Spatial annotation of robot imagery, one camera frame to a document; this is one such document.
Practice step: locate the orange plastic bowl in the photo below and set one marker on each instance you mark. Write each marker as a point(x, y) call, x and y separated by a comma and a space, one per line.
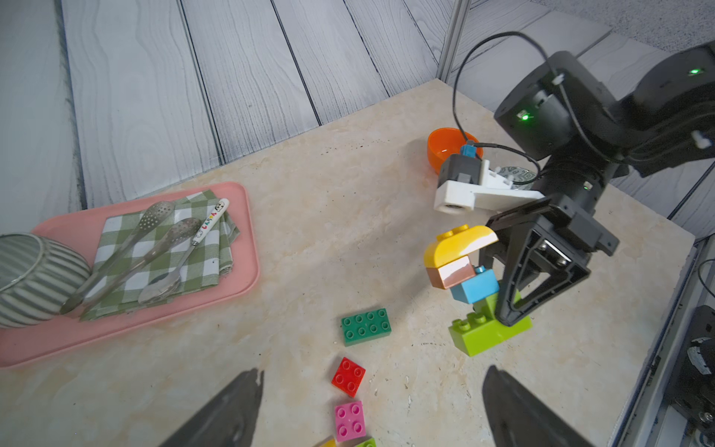
point(444, 142)

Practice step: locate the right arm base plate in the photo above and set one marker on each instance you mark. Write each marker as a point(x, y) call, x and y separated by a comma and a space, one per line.
point(691, 387)

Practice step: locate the red small lego brick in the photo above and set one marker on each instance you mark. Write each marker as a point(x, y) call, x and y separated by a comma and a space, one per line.
point(348, 377)

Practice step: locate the front aluminium rail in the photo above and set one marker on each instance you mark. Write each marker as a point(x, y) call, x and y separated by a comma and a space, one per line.
point(647, 418)

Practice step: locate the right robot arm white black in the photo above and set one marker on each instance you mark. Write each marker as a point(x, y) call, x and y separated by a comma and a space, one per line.
point(562, 115)

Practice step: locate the striped ceramic cup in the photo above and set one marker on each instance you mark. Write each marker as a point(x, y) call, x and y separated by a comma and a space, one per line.
point(38, 276)

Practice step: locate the lime small lego brick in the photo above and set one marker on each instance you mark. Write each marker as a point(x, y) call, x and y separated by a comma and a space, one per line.
point(485, 311)

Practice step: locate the cyan small lego brick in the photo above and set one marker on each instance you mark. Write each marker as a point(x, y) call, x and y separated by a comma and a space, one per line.
point(473, 290)

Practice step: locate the lime long lego brick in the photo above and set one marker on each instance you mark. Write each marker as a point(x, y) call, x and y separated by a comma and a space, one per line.
point(479, 333)

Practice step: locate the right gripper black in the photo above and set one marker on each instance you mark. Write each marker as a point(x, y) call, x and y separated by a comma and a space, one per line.
point(545, 246)

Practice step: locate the yellow long lego brick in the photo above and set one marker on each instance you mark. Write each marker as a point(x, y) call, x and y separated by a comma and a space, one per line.
point(457, 243)

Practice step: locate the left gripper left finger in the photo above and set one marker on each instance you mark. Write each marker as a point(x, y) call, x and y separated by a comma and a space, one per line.
point(228, 419)

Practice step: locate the pink plastic tray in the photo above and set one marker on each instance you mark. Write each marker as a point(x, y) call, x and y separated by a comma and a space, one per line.
point(81, 231)

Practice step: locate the right aluminium frame post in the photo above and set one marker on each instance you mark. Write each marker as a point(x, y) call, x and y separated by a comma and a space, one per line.
point(452, 38)

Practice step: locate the pink small lego brick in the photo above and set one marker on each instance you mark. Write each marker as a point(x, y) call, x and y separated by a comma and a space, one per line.
point(349, 421)

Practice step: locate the light green small lego brick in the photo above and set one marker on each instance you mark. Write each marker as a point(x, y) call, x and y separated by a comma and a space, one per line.
point(369, 443)

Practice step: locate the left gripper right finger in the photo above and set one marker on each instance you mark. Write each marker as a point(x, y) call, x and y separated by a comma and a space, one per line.
point(518, 418)

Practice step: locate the dark green long lego brick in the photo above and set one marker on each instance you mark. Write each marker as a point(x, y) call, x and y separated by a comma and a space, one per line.
point(364, 327)

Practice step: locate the white utensil on cloth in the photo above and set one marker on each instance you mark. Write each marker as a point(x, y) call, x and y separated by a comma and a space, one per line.
point(166, 284)

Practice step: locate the green checkered cloth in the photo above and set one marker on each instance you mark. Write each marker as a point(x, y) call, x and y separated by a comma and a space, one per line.
point(209, 261)

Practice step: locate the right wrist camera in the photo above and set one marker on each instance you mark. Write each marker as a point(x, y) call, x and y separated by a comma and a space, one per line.
point(468, 182)

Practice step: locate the brown small lego brick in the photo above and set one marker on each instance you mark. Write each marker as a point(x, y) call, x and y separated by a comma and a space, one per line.
point(451, 274)

